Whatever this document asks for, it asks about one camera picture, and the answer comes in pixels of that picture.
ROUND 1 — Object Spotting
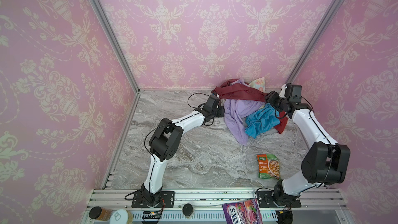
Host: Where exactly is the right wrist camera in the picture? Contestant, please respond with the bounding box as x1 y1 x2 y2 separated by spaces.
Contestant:
279 84 287 98

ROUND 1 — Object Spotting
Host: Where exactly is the lavender purple cloth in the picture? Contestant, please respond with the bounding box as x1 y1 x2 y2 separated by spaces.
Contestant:
223 79 265 146

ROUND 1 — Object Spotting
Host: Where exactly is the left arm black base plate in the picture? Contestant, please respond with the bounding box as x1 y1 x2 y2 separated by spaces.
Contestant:
131 191 175 208

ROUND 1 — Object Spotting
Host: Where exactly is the maroon red cloth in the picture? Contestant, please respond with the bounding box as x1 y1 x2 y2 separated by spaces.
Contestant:
211 79 289 134

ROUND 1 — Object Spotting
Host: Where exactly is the small black lid jar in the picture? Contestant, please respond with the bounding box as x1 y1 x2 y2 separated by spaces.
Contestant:
182 203 194 218

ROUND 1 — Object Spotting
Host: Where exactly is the teal blue cloth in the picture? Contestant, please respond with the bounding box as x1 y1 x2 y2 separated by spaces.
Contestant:
245 103 280 139

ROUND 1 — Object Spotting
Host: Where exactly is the green orange snack packet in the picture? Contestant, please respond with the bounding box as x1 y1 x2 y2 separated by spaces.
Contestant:
257 154 280 179

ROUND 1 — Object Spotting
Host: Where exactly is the floral pastel cloth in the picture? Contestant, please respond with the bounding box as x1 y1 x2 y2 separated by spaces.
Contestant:
248 77 266 92

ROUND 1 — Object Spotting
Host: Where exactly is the black lid amber jar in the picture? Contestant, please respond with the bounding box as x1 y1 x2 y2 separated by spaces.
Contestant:
89 206 113 221

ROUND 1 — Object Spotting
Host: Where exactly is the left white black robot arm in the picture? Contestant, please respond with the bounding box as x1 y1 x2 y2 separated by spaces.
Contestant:
136 94 224 207

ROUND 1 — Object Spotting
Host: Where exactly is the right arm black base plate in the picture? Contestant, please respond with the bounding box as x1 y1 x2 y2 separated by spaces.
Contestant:
255 190 302 208

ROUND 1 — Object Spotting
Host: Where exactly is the aluminium frame rail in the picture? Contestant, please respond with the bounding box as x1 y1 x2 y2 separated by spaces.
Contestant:
87 188 348 210

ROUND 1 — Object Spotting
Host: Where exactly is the purple snack bag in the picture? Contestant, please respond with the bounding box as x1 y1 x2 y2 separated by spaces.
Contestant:
222 199 263 224

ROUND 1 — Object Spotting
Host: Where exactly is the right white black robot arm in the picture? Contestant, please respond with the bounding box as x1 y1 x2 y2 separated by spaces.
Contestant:
265 83 351 207

